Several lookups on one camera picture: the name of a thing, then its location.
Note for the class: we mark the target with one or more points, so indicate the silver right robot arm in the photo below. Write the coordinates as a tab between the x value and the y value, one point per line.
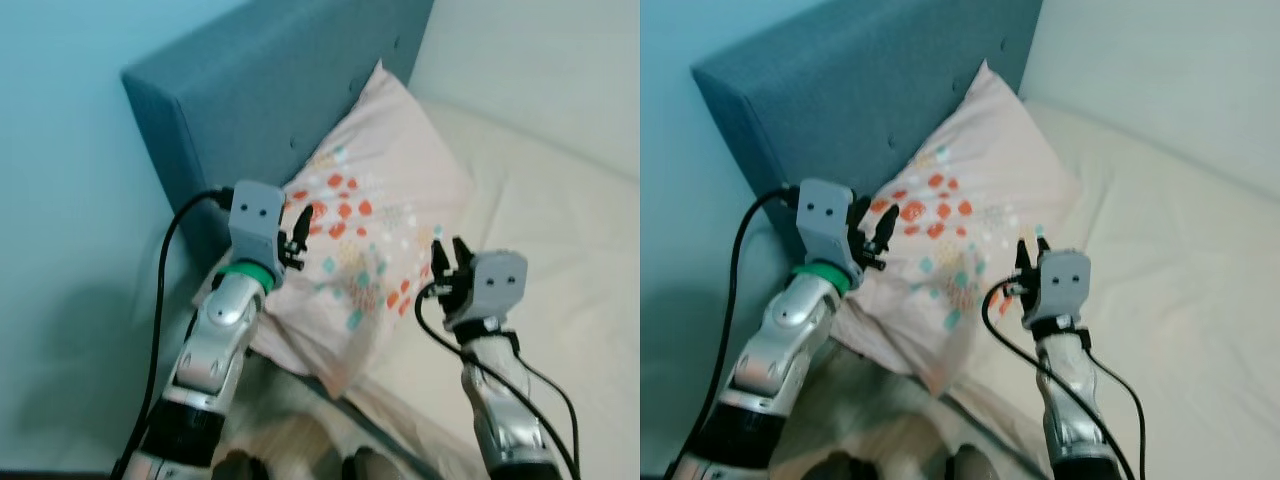
510	430
1070	420

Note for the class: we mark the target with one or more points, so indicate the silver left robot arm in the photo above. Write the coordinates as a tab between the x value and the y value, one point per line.
790	330
215	340

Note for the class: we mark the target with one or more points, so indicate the bed mattress with cream sheet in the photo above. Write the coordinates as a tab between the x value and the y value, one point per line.
1180	260
560	250

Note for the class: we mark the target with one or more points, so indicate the robot right leg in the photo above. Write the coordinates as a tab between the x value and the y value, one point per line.
368	466
972	465

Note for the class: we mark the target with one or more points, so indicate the robot leg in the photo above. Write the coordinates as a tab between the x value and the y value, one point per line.
842	468
972	465
368	466
240	468

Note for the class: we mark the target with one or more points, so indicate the robot left leg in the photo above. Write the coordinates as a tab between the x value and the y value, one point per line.
842	468
240	468

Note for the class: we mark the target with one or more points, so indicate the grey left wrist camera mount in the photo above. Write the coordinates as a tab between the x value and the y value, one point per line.
825	212
255	215

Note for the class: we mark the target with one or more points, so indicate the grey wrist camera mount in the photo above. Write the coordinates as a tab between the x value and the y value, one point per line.
825	212
255	215
495	285
1062	285

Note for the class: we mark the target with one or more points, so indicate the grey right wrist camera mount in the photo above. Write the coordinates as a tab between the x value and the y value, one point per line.
1062	285
495	285

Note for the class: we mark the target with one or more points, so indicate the teal upholstered bed frame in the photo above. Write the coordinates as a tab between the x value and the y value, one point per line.
260	90
850	90

